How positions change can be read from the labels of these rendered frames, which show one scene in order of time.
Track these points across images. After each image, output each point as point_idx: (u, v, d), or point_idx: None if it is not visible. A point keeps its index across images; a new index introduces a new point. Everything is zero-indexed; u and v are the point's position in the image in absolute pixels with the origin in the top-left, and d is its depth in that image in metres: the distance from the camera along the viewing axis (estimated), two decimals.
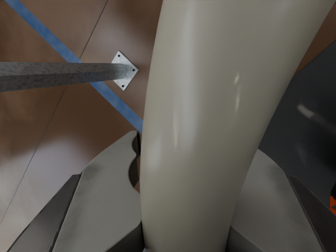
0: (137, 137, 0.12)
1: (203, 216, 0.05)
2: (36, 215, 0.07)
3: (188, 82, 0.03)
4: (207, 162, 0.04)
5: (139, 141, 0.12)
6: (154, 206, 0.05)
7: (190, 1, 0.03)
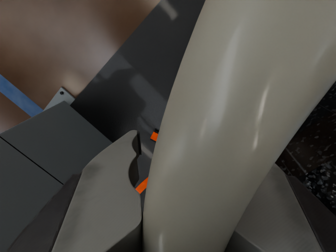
0: (137, 137, 0.12)
1: (216, 221, 0.05)
2: (36, 215, 0.07)
3: (230, 84, 0.03)
4: (232, 167, 0.04)
5: (139, 141, 0.12)
6: (165, 206, 0.05)
7: (248, 2, 0.03)
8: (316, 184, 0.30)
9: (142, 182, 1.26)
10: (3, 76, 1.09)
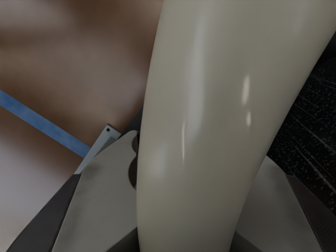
0: (137, 137, 0.12)
1: (205, 231, 0.04)
2: (36, 215, 0.07)
3: (191, 85, 0.03)
4: (211, 174, 0.04)
5: (139, 141, 0.12)
6: (152, 219, 0.05)
7: None
8: None
9: None
10: (50, 122, 1.14)
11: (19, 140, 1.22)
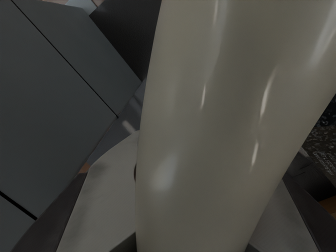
0: None
1: None
2: (43, 212, 0.07)
3: (200, 115, 0.03)
4: (222, 209, 0.03)
5: None
6: (154, 251, 0.04)
7: (205, 5, 0.02)
8: None
9: None
10: None
11: None
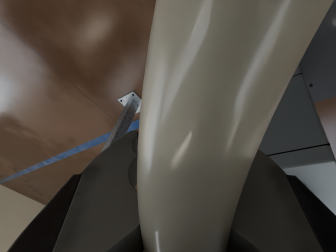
0: (137, 137, 0.12)
1: None
2: (37, 215, 0.07)
3: None
4: None
5: None
6: None
7: None
8: None
9: None
10: None
11: None
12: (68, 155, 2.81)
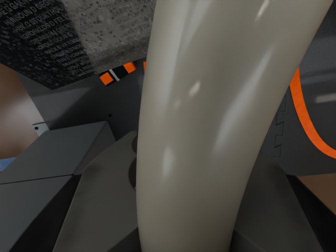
0: (137, 138, 0.12)
1: None
2: (36, 216, 0.07)
3: None
4: None
5: None
6: None
7: None
8: None
9: None
10: (14, 157, 1.31)
11: None
12: None
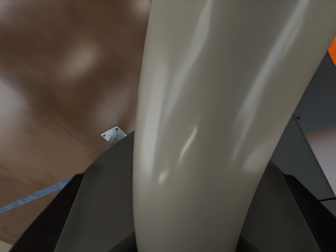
0: None
1: None
2: (39, 214, 0.07)
3: None
4: None
5: None
6: None
7: None
8: None
9: (329, 51, 0.99)
10: None
11: None
12: (47, 193, 2.56)
